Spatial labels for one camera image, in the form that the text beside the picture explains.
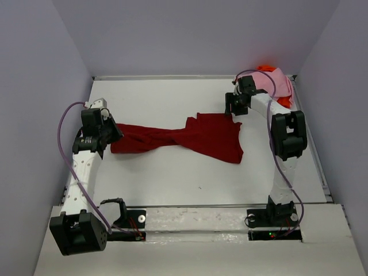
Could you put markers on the pink t shirt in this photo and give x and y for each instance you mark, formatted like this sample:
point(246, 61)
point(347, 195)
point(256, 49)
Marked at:
point(273, 82)

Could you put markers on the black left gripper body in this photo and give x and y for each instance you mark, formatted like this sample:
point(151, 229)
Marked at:
point(102, 130)

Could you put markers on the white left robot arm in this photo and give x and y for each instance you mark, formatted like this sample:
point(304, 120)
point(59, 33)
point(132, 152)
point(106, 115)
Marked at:
point(81, 227)

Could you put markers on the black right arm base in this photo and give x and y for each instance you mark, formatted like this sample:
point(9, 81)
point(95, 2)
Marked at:
point(262, 226)

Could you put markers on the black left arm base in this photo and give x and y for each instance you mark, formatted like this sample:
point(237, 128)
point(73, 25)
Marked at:
point(127, 224)

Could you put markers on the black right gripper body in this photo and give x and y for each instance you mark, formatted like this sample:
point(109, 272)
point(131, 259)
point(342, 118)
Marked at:
point(237, 99)

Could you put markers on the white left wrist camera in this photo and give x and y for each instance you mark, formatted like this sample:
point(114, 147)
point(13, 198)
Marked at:
point(100, 104)

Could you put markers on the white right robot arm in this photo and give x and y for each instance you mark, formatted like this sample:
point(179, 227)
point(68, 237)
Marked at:
point(288, 140)

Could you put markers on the dark red t shirt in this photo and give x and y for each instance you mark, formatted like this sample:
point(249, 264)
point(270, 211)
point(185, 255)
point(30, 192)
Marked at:
point(213, 134)

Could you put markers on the orange t shirt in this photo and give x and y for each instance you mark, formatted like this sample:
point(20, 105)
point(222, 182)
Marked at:
point(284, 100)

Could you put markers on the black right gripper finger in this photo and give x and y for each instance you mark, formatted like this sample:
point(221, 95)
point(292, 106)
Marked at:
point(239, 110)
point(230, 104)

